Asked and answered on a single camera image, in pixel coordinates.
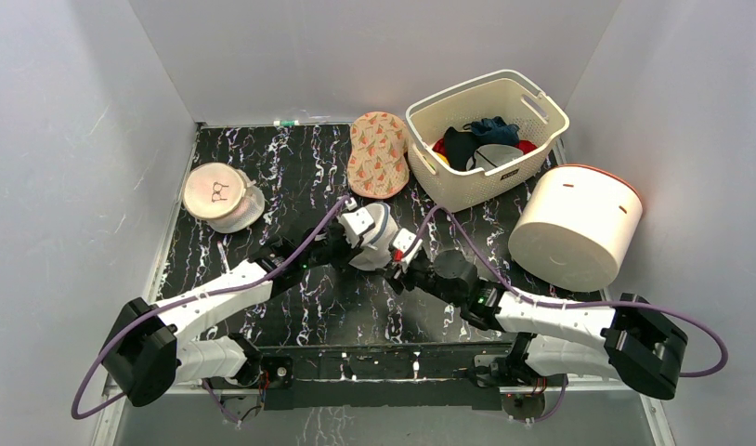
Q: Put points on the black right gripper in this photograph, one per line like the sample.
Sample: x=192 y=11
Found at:
x=409 y=270

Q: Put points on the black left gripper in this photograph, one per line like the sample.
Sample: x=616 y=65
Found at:
x=348 y=253

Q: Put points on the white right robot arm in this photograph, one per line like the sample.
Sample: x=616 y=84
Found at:
x=626 y=340

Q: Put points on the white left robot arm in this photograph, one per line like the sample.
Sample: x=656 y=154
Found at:
x=152 y=347

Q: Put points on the floral padded laundry bag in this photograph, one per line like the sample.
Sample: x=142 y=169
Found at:
x=377 y=166

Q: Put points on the cream perforated laundry basket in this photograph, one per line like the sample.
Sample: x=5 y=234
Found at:
x=505 y=93

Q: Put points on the clothes pile in basket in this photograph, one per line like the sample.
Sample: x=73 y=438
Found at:
x=486 y=144

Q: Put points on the white cylindrical drum container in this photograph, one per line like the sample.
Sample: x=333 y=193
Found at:
x=576 y=228

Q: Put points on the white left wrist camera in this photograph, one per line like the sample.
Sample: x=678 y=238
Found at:
x=356 y=225

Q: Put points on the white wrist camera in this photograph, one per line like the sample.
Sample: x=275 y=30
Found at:
x=404 y=248
x=356 y=225

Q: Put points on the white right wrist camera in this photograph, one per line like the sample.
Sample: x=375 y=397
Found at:
x=404 y=248

